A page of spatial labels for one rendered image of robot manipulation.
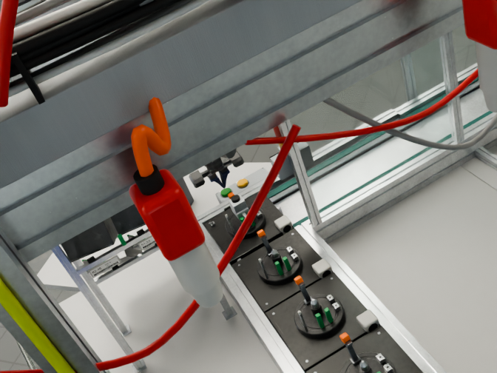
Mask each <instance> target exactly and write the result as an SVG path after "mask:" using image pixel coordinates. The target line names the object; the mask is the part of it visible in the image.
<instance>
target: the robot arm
mask: <svg viewBox="0 0 497 373"><path fill-rule="evenodd" d="M221 157H222V158H227V159H228V160H226V161H222V160H221V158H220V157H219V158H218V159H216V160H214V161H212V162H211V163H209V164H207V165H205V167H206V168H207V170H205V171H203V172H199V170H197V171H195V172H193V173H191V174H189V179H190V181H191V182H192V184H193V185H194V187H195V188H198V187H201V186H202V185H204V184H205V180H204V178H205V177H208V178H209V180H210V181H211V182H213V181H214V182H216V183H218V184H219V185H221V186H222V188H226V179H227V176H228V174H229V173H230V171H229V169H228V166H230V165H232V164H233V166H234V167H239V166H241V165H243V164H244V160H243V158H242V156H241V155H240V154H239V152H237V151H236V149H234V150H232V151H231V152H228V153H227V154H225V155H223V156H221ZM216 172H219V174H220V178H221V181H222V182H221V181H220V179H219V178H218V176H217V175H216Z"/></svg>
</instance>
